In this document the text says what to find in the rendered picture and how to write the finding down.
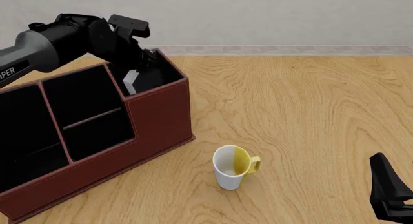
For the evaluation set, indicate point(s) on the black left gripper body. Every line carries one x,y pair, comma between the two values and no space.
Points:
146,57

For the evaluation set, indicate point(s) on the small flat plate on stalk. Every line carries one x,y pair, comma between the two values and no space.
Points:
130,24

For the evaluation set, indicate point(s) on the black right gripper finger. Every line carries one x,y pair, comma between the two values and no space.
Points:
385,180

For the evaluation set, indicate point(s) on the white and yellow mug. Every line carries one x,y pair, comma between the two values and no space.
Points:
229,178

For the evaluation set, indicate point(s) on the grey and black left robot arm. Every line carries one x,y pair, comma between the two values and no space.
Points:
61,43

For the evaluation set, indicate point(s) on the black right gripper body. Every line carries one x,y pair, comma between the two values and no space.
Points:
398,209

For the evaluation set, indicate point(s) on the red-brown desk caddy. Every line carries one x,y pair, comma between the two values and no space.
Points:
155,117

